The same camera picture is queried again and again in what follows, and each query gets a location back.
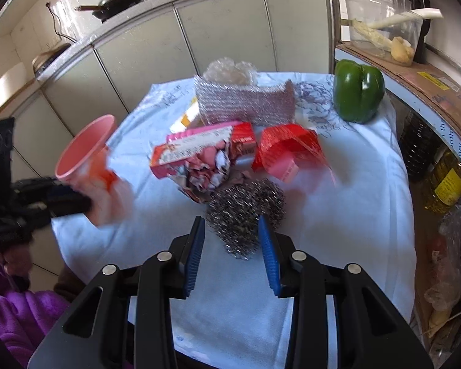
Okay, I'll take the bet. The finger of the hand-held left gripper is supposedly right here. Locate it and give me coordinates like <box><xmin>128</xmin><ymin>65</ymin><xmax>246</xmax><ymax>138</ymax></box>
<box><xmin>42</xmin><ymin>180</ymin><xmax>94</xmax><ymax>218</ymax></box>

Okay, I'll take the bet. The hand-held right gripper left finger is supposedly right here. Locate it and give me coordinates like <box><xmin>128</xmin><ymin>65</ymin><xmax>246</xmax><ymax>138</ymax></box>
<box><xmin>29</xmin><ymin>215</ymin><xmax>207</xmax><ymax>369</ymax></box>

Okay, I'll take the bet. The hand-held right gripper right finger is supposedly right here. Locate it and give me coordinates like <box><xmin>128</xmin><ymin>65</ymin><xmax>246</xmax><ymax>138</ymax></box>
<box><xmin>257</xmin><ymin>214</ymin><xmax>435</xmax><ymax>369</ymax></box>

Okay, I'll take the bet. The steel wool scourer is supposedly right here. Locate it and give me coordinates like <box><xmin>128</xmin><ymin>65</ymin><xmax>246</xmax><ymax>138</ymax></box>
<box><xmin>253</xmin><ymin>179</ymin><xmax>287</xmax><ymax>230</ymax></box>
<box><xmin>206</xmin><ymin>188</ymin><xmax>266</xmax><ymax>259</ymax></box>

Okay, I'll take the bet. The pink plastic cup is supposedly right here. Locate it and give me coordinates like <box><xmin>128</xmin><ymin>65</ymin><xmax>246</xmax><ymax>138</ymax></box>
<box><xmin>55</xmin><ymin>114</ymin><xmax>134</xmax><ymax>227</ymax></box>

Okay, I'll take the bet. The torn pink carton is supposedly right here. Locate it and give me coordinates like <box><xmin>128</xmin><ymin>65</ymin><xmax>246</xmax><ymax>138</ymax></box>
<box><xmin>150</xmin><ymin>121</ymin><xmax>256</xmax><ymax>204</ymax></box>

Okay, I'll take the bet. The red wrapper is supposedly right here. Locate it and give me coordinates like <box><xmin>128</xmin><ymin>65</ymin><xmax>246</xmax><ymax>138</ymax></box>
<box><xmin>251</xmin><ymin>124</ymin><xmax>330</xmax><ymax>182</ymax></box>

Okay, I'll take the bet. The silver pink scrubbing cloth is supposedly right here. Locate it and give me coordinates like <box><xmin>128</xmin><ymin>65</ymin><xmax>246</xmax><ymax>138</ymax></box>
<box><xmin>194</xmin><ymin>77</ymin><xmax>297</xmax><ymax>127</ymax></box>

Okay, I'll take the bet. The clear plastic wrap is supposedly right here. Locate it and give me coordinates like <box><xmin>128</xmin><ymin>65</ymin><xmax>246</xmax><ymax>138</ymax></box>
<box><xmin>203</xmin><ymin>58</ymin><xmax>259</xmax><ymax>86</ymax></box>

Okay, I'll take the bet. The person's left forearm purple sleeve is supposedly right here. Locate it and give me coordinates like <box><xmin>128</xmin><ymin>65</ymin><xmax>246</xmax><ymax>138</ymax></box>
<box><xmin>0</xmin><ymin>252</ymin><xmax>73</xmax><ymax>369</ymax></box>

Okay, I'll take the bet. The person's left hand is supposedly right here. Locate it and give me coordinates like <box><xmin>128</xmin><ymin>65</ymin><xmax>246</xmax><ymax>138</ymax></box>
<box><xmin>2</xmin><ymin>244</ymin><xmax>34</xmax><ymax>292</ymax></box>

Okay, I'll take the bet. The floral white tablecloth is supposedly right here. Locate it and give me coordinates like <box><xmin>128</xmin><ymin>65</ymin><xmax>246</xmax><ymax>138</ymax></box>
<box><xmin>52</xmin><ymin>70</ymin><xmax>418</xmax><ymax>359</ymax></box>

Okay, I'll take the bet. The white pot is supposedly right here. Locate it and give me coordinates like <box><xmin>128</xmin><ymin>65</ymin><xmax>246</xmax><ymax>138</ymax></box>
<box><xmin>0</xmin><ymin>63</ymin><xmax>28</xmax><ymax>110</ymax></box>

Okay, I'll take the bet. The dark countertop cooker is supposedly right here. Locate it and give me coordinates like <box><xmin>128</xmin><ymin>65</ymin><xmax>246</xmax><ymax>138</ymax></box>
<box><xmin>32</xmin><ymin>42</ymin><xmax>72</xmax><ymax>76</ymax></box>

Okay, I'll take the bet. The clear plastic bag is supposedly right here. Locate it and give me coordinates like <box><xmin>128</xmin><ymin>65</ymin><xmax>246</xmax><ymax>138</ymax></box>
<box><xmin>424</xmin><ymin>207</ymin><xmax>461</xmax><ymax>313</ymax></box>

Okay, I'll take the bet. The dark oil bottle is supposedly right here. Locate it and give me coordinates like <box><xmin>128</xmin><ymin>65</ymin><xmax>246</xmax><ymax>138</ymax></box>
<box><xmin>400</xmin><ymin>111</ymin><xmax>441</xmax><ymax>181</ymax></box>

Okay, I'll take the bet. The green bell pepper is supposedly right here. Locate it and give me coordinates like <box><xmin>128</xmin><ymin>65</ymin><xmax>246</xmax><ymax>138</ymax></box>
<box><xmin>333</xmin><ymin>59</ymin><xmax>386</xmax><ymax>124</ymax></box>

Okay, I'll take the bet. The yellow oil bottle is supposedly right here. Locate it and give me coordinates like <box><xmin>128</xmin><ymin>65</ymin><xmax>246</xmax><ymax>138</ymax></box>
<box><xmin>424</xmin><ymin>149</ymin><xmax>461</xmax><ymax>213</ymax></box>

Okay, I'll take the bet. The black wok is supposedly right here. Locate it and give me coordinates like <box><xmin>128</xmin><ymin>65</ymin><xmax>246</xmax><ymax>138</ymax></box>
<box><xmin>75</xmin><ymin>0</ymin><xmax>145</xmax><ymax>22</ymax></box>

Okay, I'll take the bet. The brown cardboard sheet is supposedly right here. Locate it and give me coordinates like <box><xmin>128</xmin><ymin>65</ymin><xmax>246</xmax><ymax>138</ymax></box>
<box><xmin>340</xmin><ymin>42</ymin><xmax>461</xmax><ymax>121</ymax></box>

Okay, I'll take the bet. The corn cob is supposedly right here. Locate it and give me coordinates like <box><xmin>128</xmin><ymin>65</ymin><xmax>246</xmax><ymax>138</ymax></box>
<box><xmin>351</xmin><ymin>19</ymin><xmax>395</xmax><ymax>51</ymax></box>

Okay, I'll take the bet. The potato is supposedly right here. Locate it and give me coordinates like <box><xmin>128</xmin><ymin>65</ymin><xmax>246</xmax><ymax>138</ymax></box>
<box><xmin>391</xmin><ymin>36</ymin><xmax>415</xmax><ymax>66</ymax></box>

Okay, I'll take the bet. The metal pole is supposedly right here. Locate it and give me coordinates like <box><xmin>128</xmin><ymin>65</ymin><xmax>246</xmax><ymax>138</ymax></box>
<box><xmin>322</xmin><ymin>0</ymin><xmax>341</xmax><ymax>74</ymax></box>

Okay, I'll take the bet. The clear plastic container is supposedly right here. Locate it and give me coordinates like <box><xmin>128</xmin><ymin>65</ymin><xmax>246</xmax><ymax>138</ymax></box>
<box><xmin>343</xmin><ymin>0</ymin><xmax>427</xmax><ymax>62</ymax></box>

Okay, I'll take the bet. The black power cable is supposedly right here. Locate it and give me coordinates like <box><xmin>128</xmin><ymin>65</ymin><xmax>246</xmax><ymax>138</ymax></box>
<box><xmin>46</xmin><ymin>2</ymin><xmax>76</xmax><ymax>44</ymax></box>

